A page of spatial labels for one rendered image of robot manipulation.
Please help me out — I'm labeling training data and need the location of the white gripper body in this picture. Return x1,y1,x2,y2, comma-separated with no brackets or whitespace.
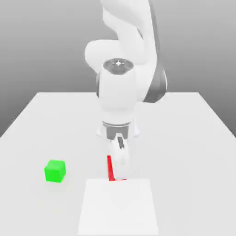
108,138,131,180

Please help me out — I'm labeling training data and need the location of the small red cube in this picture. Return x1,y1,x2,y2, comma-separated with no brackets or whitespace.
106,155,127,182

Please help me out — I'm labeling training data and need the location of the small green cube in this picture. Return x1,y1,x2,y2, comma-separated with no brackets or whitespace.
44,159,66,183

